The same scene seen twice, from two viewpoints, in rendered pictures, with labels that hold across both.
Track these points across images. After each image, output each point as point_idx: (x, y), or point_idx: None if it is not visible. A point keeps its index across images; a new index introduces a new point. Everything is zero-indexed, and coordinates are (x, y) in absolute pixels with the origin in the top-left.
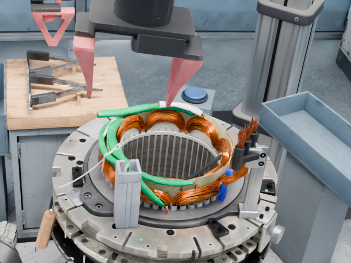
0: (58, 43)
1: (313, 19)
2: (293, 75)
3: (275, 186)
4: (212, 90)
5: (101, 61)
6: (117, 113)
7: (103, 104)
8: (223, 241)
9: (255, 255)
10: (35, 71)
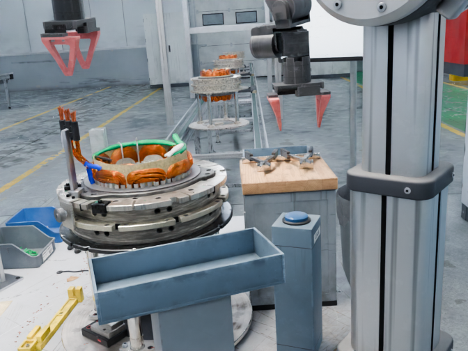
0: (279, 128)
1: (359, 184)
2: (352, 269)
3: (98, 205)
4: (310, 228)
5: (326, 174)
6: (174, 138)
7: (255, 177)
8: (60, 189)
9: (76, 240)
10: (281, 150)
